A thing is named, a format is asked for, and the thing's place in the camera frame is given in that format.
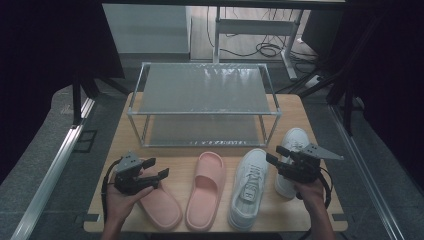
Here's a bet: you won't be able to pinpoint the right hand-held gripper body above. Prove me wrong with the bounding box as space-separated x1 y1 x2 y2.
278 143 344 184

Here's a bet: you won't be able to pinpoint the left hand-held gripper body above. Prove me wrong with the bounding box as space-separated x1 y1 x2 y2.
114 150 160 196

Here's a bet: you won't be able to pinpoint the white sneaker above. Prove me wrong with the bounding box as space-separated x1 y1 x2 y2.
274 127 312 200
227 148 270 232

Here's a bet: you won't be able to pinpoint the pink slipper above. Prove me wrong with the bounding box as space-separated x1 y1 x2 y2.
185 151 228 233
136 166 184 232

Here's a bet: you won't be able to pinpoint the metal two-tier shoe rack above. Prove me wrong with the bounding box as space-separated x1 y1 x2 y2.
127 61 283 148

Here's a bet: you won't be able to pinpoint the person's right hand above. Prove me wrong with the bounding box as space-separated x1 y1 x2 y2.
293 179 326 211

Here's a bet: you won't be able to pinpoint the person's left hand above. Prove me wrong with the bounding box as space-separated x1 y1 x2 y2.
105 167 158 224

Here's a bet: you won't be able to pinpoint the black stand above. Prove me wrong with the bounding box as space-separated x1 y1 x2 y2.
70 71 131 127
275 16 384 137

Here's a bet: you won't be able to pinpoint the white power strip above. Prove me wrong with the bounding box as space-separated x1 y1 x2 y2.
304 74 325 89

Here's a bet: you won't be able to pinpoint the white cabinet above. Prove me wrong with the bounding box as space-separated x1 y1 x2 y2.
102 3 193 55

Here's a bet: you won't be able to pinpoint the dark curtain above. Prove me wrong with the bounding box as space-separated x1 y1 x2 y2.
333 0 424 193
0 0 126 184

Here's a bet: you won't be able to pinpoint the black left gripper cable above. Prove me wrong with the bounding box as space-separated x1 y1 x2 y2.
100 158 123 224

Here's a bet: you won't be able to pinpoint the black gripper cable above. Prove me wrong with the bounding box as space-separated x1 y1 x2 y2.
100 158 123 224
295 166 334 240

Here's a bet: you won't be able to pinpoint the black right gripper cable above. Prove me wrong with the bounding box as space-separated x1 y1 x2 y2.
295 166 334 240

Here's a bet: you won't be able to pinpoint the aluminium rail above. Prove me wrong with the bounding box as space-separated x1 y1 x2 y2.
328 103 406 240
9 97 97 240

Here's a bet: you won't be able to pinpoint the black floor cables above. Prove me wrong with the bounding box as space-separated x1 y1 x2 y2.
206 6 318 65

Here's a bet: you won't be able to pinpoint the white desk frame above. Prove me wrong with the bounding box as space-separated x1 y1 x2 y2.
213 6 306 81

